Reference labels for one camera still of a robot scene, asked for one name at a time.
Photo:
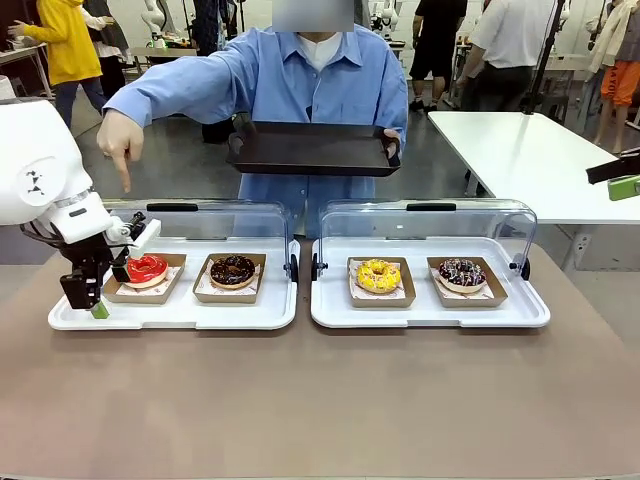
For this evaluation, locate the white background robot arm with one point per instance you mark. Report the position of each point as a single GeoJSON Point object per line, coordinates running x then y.
{"type": "Point", "coordinates": [152, 22]}

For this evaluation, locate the black camera stand pole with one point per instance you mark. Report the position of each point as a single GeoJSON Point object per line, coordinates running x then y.
{"type": "Point", "coordinates": [542, 65]}

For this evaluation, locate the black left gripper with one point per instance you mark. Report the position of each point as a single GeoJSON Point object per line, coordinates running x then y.
{"type": "Point", "coordinates": [87, 257]}

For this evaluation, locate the person's torso blue shirt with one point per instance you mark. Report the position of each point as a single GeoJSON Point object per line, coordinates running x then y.
{"type": "Point", "coordinates": [325, 80]}

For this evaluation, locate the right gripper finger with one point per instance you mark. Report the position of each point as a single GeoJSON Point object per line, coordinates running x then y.
{"type": "Point", "coordinates": [625, 189]}
{"type": "Point", "coordinates": [615, 171]}

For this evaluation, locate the person's left forearm blue sleeve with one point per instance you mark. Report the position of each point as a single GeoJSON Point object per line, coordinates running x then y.
{"type": "Point", "coordinates": [395, 107]}

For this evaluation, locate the white background table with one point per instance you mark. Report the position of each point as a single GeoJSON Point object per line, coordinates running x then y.
{"type": "Point", "coordinates": [525, 160]}

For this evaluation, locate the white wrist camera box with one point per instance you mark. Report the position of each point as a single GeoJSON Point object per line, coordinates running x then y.
{"type": "Point", "coordinates": [147, 235]}

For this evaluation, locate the mannequin with orange shorts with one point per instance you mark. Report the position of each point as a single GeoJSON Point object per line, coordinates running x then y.
{"type": "Point", "coordinates": [617, 75]}

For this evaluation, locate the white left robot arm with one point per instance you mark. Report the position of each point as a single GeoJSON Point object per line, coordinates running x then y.
{"type": "Point", "coordinates": [35, 150]}

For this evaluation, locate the clear plastic dome lid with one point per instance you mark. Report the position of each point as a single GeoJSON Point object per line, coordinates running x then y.
{"type": "Point", "coordinates": [475, 225]}
{"type": "Point", "coordinates": [240, 220]}

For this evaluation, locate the person's left hand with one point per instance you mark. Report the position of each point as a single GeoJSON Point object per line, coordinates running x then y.
{"type": "Point", "coordinates": [391, 142]}

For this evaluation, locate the person's right forearm blue sleeve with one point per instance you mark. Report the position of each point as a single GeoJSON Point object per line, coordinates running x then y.
{"type": "Point", "coordinates": [160, 87]}

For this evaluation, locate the brown cardboard donut tray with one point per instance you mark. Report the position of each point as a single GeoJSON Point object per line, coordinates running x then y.
{"type": "Point", "coordinates": [385, 301]}
{"type": "Point", "coordinates": [227, 297]}
{"type": "Point", "coordinates": [475, 300]}
{"type": "Point", "coordinates": [150, 296]}

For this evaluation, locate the plain chocolate glazed donut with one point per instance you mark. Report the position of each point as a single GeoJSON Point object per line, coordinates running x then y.
{"type": "Point", "coordinates": [220, 272]}

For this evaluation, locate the person's right hand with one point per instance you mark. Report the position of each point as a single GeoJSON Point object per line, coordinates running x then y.
{"type": "Point", "coordinates": [120, 135]}

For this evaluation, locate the red glazed donut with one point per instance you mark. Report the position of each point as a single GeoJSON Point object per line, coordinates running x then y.
{"type": "Point", "coordinates": [157, 272]}

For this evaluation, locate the person in yellow hoodie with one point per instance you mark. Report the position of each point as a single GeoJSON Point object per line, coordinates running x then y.
{"type": "Point", "coordinates": [65, 45]}

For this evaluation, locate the black serving tray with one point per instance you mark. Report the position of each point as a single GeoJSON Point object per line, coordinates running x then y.
{"type": "Point", "coordinates": [310, 150]}

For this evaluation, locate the yellow sprinkled donut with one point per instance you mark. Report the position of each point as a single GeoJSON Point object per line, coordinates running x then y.
{"type": "Point", "coordinates": [367, 280]}

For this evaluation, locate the chocolate donut coloured sprinkles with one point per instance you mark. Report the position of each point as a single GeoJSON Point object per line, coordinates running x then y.
{"type": "Point", "coordinates": [450, 276]}

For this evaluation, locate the white plastic display tray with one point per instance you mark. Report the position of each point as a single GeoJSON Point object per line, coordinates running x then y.
{"type": "Point", "coordinates": [425, 317]}
{"type": "Point", "coordinates": [225, 317]}

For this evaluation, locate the person in black clothes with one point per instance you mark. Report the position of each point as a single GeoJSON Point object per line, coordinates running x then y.
{"type": "Point", "coordinates": [435, 45]}

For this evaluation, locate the person in white shirt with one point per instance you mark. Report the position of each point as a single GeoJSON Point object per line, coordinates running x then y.
{"type": "Point", "coordinates": [505, 45]}

